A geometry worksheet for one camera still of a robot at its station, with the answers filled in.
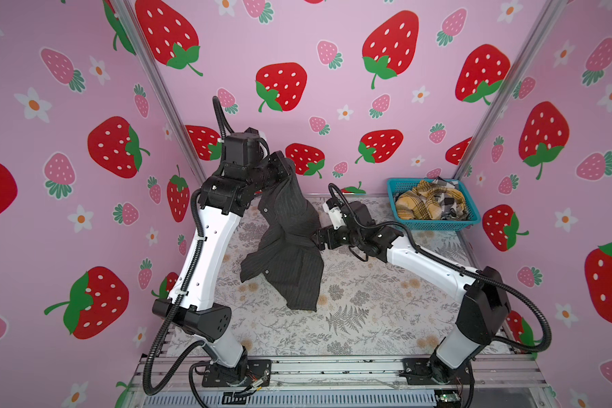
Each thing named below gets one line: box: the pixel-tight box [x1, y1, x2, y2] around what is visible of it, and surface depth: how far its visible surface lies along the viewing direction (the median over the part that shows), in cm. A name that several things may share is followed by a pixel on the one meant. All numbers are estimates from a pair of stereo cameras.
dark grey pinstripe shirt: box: [239, 158, 324, 312], surface depth 92 cm
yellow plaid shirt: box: [394, 176, 469, 221], surface depth 107 cm
